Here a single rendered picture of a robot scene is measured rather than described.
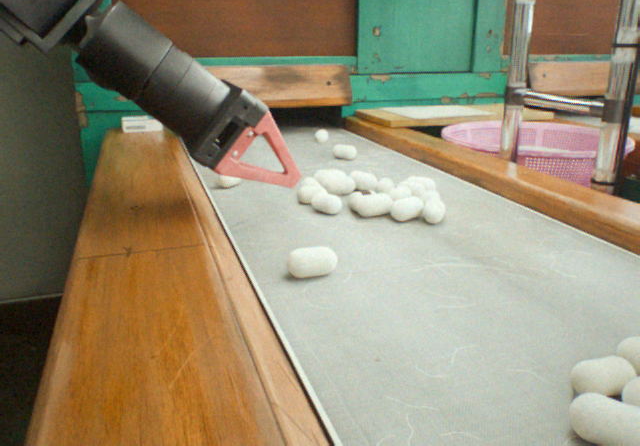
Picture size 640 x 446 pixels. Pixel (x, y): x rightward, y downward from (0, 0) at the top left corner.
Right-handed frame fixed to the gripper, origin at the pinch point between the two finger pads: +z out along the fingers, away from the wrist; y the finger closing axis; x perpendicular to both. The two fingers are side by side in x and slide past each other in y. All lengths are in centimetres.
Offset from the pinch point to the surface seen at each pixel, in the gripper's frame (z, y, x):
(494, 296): 9.6, -18.2, -2.4
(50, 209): -5, 129, 57
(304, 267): 0.2, -12.1, 4.1
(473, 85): 39, 50, -36
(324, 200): 5.0, 1.8, -0.1
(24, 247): -5, 129, 71
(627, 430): 5.3, -32.4, -1.0
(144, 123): -7.9, 43.2, 8.4
